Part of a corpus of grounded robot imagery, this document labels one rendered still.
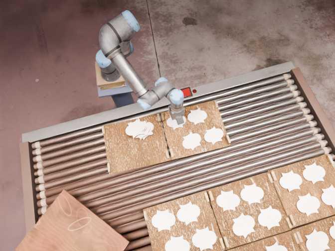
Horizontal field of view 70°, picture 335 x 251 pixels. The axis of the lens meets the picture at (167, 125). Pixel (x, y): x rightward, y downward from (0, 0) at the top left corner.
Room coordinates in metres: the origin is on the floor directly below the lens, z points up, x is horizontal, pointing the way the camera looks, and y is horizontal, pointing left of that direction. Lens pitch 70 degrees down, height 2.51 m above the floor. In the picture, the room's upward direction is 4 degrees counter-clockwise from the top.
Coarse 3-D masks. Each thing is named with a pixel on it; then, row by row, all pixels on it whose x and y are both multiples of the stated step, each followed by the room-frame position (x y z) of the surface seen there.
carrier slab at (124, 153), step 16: (112, 128) 0.59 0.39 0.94; (160, 128) 0.56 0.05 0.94; (112, 144) 0.47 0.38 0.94; (128, 144) 0.47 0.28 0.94; (144, 144) 0.46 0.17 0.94; (160, 144) 0.45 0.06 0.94; (112, 160) 0.36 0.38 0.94; (128, 160) 0.36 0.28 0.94; (144, 160) 0.35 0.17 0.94; (160, 160) 0.34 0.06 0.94
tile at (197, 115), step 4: (192, 112) 0.66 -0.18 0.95; (196, 112) 0.66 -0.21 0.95; (200, 112) 0.66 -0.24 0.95; (204, 112) 0.66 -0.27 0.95; (188, 116) 0.64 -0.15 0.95; (192, 116) 0.63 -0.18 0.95; (196, 116) 0.63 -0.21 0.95; (200, 116) 0.63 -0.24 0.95; (204, 116) 0.63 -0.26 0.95; (188, 120) 0.61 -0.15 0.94; (192, 120) 0.60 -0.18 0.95; (196, 120) 0.60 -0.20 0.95; (200, 120) 0.60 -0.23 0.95
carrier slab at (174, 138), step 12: (192, 108) 0.70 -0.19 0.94; (204, 108) 0.69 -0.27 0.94; (204, 120) 0.60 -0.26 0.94; (216, 120) 0.60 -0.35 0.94; (168, 132) 0.53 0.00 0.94; (180, 132) 0.52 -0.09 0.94; (192, 132) 0.52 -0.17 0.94; (204, 132) 0.51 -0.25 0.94; (168, 144) 0.44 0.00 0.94; (180, 144) 0.44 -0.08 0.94; (204, 144) 0.43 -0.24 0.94; (216, 144) 0.42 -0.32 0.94; (228, 144) 0.41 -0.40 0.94; (180, 156) 0.36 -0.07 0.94
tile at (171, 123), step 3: (183, 117) 0.63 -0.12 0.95; (168, 120) 0.62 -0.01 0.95; (171, 120) 0.62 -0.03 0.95; (174, 120) 0.61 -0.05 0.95; (183, 120) 0.61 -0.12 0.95; (168, 123) 0.59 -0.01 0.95; (171, 123) 0.59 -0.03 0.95; (174, 123) 0.59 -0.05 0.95; (183, 123) 0.59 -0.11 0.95; (171, 126) 0.57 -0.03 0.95; (174, 126) 0.57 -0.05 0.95; (177, 126) 0.56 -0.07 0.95; (180, 126) 0.56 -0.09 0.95
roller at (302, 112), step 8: (296, 112) 0.62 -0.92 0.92; (304, 112) 0.61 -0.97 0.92; (264, 120) 0.58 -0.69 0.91; (272, 120) 0.57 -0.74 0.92; (280, 120) 0.57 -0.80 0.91; (240, 128) 0.53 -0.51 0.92; (248, 128) 0.52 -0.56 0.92; (168, 152) 0.40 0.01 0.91; (96, 168) 0.32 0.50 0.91; (104, 168) 0.32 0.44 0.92; (72, 176) 0.28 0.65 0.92; (80, 176) 0.28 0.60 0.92; (88, 176) 0.27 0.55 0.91; (40, 184) 0.24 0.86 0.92; (48, 184) 0.24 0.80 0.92; (56, 184) 0.24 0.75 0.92
